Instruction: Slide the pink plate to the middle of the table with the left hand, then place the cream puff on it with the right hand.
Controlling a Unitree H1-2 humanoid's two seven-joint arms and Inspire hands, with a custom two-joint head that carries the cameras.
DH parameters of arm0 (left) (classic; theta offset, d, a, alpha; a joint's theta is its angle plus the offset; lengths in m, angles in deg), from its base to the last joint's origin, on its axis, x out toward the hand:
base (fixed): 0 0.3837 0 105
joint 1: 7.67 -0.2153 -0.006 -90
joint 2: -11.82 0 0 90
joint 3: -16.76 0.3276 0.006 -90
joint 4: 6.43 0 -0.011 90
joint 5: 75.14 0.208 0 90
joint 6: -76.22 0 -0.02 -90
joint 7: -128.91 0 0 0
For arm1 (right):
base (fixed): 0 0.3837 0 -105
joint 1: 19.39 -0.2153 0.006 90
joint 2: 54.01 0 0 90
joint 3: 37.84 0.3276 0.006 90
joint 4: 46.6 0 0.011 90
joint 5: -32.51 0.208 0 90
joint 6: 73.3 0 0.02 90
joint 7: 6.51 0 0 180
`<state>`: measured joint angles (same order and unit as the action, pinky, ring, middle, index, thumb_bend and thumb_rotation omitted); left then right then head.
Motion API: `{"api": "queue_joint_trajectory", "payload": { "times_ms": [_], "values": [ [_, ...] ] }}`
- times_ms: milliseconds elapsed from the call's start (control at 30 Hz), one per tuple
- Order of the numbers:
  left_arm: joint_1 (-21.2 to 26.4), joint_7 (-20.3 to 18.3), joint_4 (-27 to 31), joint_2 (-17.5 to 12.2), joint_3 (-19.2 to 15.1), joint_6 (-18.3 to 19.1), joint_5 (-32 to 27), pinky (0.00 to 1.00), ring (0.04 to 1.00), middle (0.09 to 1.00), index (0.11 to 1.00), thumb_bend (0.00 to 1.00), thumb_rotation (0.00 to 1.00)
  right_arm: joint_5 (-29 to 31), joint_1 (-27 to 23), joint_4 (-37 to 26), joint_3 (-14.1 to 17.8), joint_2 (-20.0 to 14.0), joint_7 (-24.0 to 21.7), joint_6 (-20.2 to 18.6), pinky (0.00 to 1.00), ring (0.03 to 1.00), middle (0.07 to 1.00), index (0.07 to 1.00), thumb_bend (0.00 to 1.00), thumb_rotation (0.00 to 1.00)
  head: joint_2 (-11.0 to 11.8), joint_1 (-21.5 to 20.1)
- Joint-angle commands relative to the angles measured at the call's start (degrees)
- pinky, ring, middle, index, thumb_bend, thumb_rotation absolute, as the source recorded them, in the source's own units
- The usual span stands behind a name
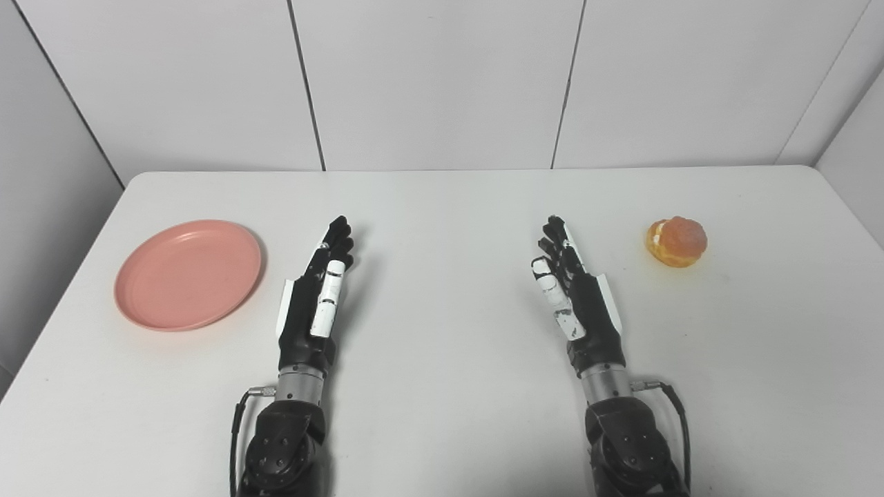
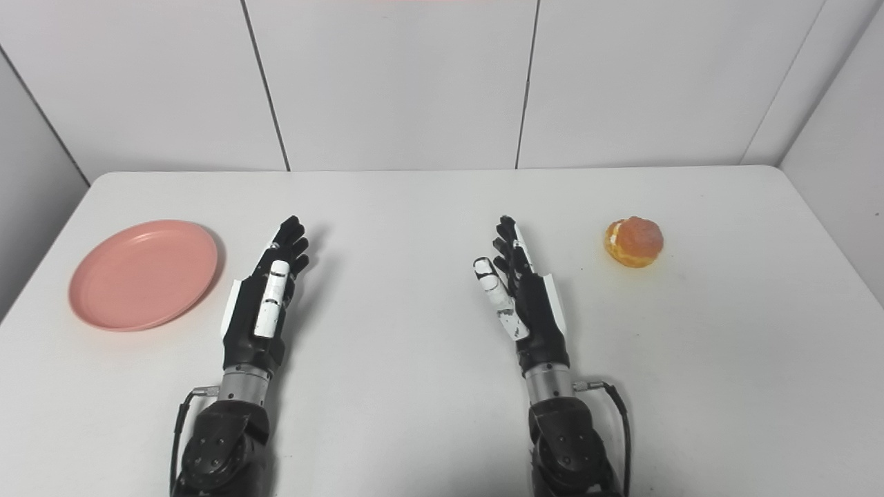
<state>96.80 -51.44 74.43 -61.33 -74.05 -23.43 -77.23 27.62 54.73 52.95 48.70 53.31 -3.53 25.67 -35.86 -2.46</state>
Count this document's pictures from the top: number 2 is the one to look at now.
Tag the pink plate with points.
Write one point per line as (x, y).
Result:
(143, 274)

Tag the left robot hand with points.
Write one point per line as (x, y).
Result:
(246, 319)

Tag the cream puff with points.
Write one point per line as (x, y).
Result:
(635, 241)

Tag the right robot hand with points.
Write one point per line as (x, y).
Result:
(538, 310)

